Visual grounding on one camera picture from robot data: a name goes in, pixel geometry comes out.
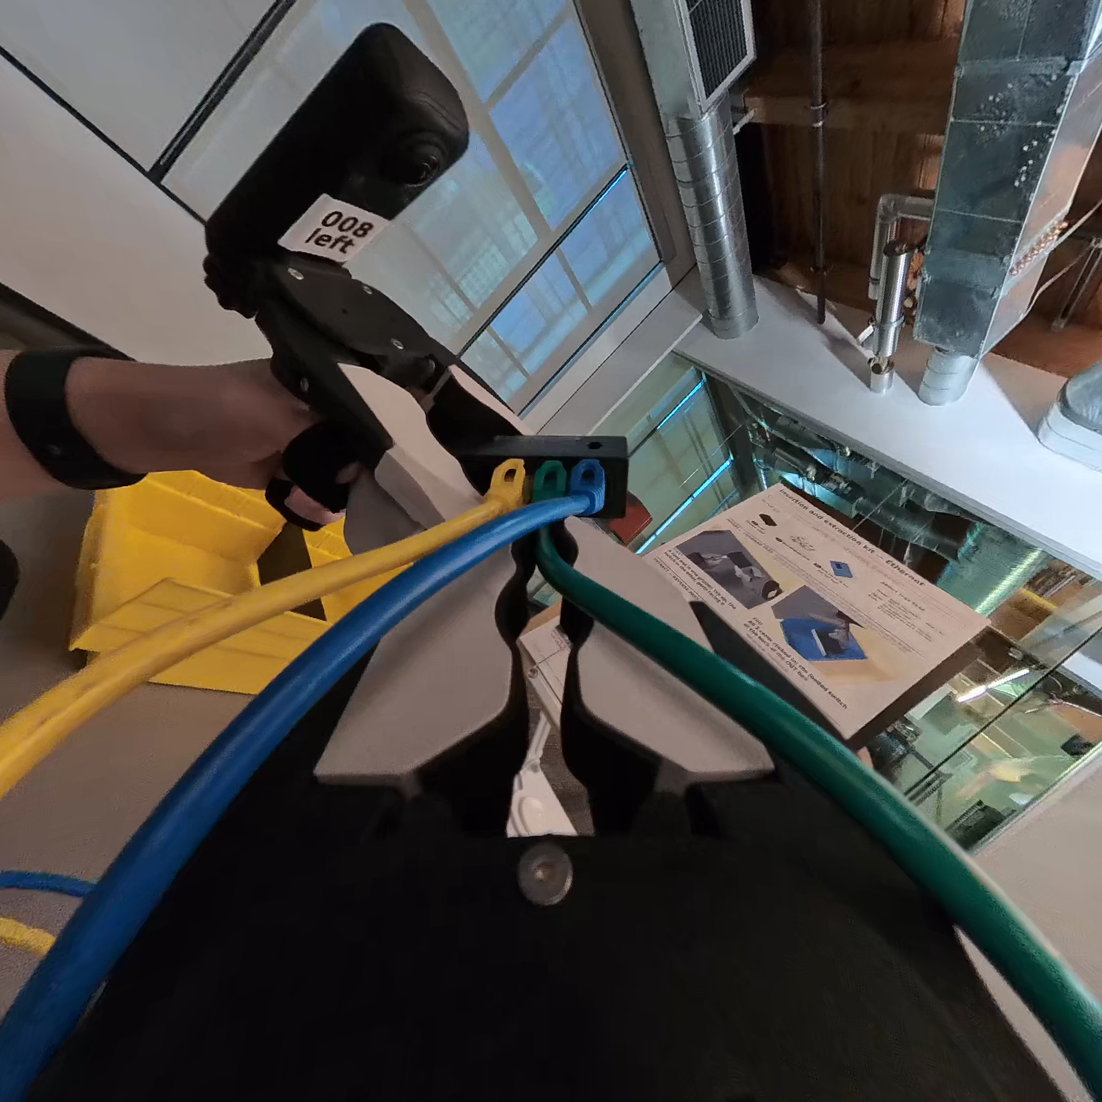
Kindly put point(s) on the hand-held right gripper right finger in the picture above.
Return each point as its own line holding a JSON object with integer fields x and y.
{"x": 655, "y": 733}

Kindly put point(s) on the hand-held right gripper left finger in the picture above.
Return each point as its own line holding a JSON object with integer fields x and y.
{"x": 431, "y": 706}

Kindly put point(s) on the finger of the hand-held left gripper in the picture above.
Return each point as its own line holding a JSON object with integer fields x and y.
{"x": 404, "y": 448}
{"x": 495, "y": 414}

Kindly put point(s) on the black network switch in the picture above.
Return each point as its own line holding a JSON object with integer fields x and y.
{"x": 559, "y": 449}

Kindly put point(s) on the yellow plastic bin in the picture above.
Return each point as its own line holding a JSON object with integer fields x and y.
{"x": 155, "y": 535}

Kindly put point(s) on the person's left hand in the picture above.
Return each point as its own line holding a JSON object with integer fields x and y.
{"x": 198, "y": 422}

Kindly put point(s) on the white rounded plate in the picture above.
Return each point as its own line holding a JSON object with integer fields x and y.
{"x": 538, "y": 810}

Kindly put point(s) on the large gridded window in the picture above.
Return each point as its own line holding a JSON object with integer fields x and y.
{"x": 551, "y": 129}

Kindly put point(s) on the printed instruction poster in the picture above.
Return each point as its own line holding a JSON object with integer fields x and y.
{"x": 861, "y": 603}

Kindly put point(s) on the black wristband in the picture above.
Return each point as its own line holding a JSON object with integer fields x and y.
{"x": 51, "y": 431}

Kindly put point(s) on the metal vent grille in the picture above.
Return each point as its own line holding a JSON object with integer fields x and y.
{"x": 719, "y": 44}

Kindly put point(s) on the silver round duct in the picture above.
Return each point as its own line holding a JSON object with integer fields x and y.
{"x": 714, "y": 216}

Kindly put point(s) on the rectangular metal duct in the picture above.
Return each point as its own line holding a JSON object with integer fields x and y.
{"x": 999, "y": 173}

